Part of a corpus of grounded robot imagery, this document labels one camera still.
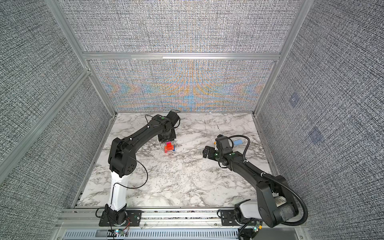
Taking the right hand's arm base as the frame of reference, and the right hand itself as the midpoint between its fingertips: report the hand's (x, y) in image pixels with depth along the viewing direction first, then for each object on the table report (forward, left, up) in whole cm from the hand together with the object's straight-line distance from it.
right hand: (209, 152), depth 90 cm
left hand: (+8, +24, +1) cm, 25 cm away
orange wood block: (+5, +23, -2) cm, 24 cm away
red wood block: (+5, +25, 0) cm, 26 cm away
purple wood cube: (+7, +25, +1) cm, 26 cm away
